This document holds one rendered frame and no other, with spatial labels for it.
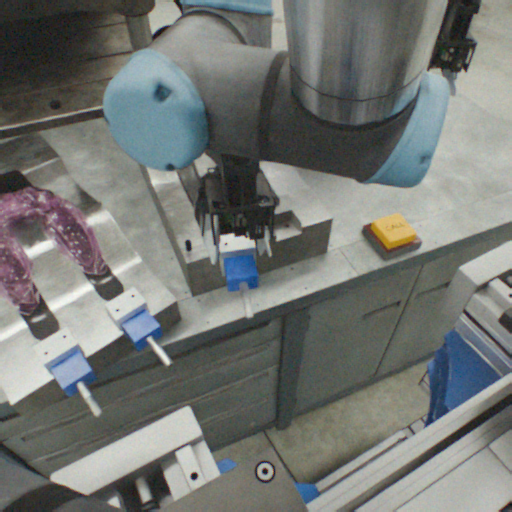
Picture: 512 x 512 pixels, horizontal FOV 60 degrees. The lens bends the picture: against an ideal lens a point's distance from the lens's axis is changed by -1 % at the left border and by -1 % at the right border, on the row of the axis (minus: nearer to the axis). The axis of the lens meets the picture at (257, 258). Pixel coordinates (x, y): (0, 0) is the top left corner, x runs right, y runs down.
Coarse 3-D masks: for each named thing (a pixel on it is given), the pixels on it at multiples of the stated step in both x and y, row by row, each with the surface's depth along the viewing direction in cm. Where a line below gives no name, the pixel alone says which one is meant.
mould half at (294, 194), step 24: (144, 168) 88; (264, 168) 85; (288, 168) 85; (168, 192) 81; (288, 192) 80; (312, 192) 80; (168, 216) 76; (192, 216) 76; (312, 216) 75; (192, 240) 72; (288, 240) 75; (312, 240) 78; (192, 264) 69; (216, 264) 72; (264, 264) 77; (288, 264) 80; (192, 288) 74; (216, 288) 76
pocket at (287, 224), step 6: (288, 210) 77; (276, 216) 76; (282, 216) 77; (288, 216) 78; (294, 216) 77; (276, 222) 77; (282, 222) 78; (288, 222) 78; (294, 222) 77; (300, 222) 75; (276, 228) 77; (282, 228) 77; (288, 228) 77; (294, 228) 77; (300, 228) 75; (276, 234) 76; (282, 234) 76; (288, 234) 76; (294, 234) 75
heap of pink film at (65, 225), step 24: (24, 192) 78; (48, 192) 80; (0, 216) 74; (24, 216) 76; (48, 216) 72; (72, 216) 72; (0, 240) 68; (72, 240) 70; (96, 240) 72; (0, 264) 66; (24, 264) 67; (96, 264) 71; (0, 288) 66; (24, 288) 66; (24, 312) 66
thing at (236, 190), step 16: (224, 160) 44; (240, 160) 47; (256, 160) 44; (208, 176) 52; (224, 176) 44; (240, 176) 44; (256, 176) 51; (208, 192) 49; (224, 192) 45; (240, 192) 46; (256, 192) 49; (208, 208) 50; (224, 208) 48; (240, 208) 48; (256, 208) 48; (272, 208) 48; (224, 224) 51; (240, 224) 52; (256, 224) 50; (272, 224) 50
